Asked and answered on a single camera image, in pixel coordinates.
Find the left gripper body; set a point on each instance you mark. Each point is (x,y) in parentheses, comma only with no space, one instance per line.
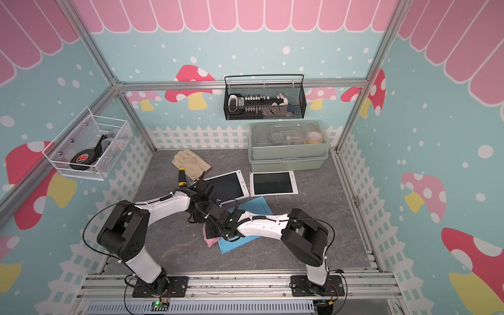
(197,215)

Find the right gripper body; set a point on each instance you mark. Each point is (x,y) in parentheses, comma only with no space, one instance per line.
(213,231)

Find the pink cleaning cloth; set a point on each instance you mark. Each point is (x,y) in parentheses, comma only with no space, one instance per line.
(210,239)

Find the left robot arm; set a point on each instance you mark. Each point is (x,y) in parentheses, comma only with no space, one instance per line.
(125,230)

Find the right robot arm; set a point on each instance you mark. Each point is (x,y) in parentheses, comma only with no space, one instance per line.
(307,238)

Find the white drawing tablet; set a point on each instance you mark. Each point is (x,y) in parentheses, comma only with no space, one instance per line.
(273,184)

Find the yellow black utility knife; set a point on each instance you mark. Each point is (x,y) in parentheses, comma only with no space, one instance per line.
(182,182)

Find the beige work glove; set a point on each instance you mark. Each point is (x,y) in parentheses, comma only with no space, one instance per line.
(194,165)

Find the green plastic storage box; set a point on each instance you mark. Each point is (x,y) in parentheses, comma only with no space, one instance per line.
(287,146)

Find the white items in basket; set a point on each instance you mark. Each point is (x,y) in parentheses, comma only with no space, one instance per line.
(258,106)

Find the small green circuit board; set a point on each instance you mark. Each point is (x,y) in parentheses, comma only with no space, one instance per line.
(159,306)

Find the black tape roll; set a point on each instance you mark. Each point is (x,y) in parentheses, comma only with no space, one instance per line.
(83,160)

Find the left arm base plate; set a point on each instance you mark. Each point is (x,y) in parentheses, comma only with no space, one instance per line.
(165,286)

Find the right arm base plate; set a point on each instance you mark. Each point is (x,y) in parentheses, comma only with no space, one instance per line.
(301,287)

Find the black wire mesh basket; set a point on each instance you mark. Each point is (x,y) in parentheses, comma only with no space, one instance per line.
(290,85)

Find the clear wall bin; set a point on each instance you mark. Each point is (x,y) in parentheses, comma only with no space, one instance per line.
(109,137)

